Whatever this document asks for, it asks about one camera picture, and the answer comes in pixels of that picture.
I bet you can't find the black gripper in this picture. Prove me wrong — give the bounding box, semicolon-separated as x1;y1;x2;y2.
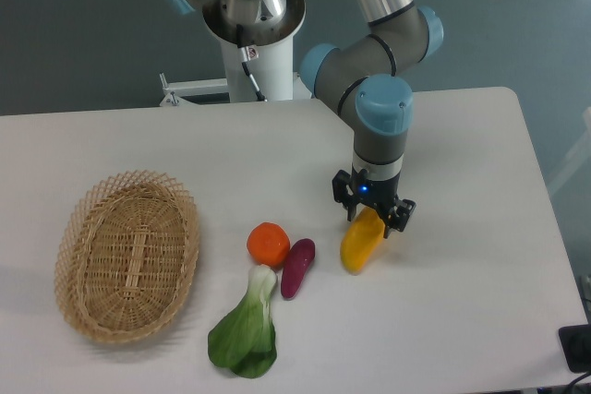
332;169;416;238

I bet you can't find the yellow mango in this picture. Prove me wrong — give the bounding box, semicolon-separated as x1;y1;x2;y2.
340;208;384;274

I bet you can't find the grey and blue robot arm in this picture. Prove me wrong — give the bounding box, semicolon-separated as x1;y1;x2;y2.
168;0;444;232

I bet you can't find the purple sweet potato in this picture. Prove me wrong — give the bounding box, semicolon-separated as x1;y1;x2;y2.
281;238;316;300

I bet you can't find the orange fruit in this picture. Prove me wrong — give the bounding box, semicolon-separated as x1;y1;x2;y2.
247;222;290;268

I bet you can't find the green bok choy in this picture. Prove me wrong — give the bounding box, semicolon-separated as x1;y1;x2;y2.
208;265;277;379

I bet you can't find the black device at table edge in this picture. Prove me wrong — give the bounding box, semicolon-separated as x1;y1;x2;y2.
558;324;590;373

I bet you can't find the woven wicker basket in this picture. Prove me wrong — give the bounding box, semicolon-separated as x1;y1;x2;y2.
54;171;199;344

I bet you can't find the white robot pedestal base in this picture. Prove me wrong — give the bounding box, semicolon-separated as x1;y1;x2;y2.
160;0;306;106

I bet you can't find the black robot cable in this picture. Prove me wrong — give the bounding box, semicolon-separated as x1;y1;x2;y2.
235;24;269;102

